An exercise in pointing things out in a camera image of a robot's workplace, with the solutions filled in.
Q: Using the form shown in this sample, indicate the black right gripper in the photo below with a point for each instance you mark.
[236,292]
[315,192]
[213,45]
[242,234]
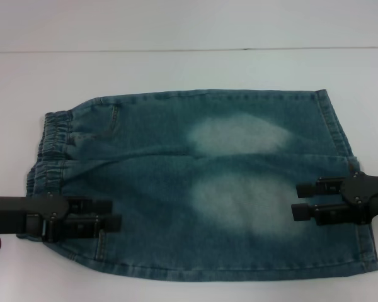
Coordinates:
[365,195]

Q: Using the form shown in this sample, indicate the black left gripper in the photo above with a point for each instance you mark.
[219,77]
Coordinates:
[15,214]

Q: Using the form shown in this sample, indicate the blue denim shorts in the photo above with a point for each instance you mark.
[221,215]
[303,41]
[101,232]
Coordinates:
[189,176]

